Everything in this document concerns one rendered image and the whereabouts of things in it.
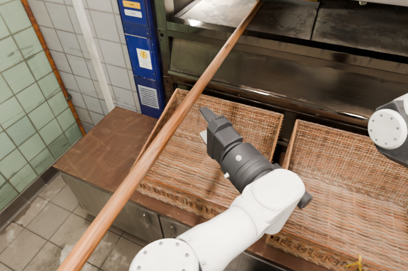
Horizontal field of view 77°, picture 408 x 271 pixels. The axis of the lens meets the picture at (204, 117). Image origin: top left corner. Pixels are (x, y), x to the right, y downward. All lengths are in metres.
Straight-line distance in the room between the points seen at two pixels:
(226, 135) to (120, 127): 1.09
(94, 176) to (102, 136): 0.27
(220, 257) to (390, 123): 0.40
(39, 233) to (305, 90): 1.78
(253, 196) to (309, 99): 0.78
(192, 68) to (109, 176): 0.66
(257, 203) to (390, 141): 0.29
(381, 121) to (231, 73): 0.74
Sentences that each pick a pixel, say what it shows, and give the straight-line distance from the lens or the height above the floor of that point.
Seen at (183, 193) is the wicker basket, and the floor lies 0.72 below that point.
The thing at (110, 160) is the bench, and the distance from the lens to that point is 1.42.
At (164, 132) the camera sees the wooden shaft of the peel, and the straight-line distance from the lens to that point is 0.60.
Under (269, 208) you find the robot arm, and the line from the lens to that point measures 0.43.
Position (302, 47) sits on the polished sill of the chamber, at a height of 1.17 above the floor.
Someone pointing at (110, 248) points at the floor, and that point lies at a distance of 1.83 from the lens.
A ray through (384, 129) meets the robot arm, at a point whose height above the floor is 1.28.
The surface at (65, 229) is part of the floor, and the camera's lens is 1.99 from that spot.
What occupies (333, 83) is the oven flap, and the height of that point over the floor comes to 1.04.
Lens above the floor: 1.63
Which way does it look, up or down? 42 degrees down
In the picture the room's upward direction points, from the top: straight up
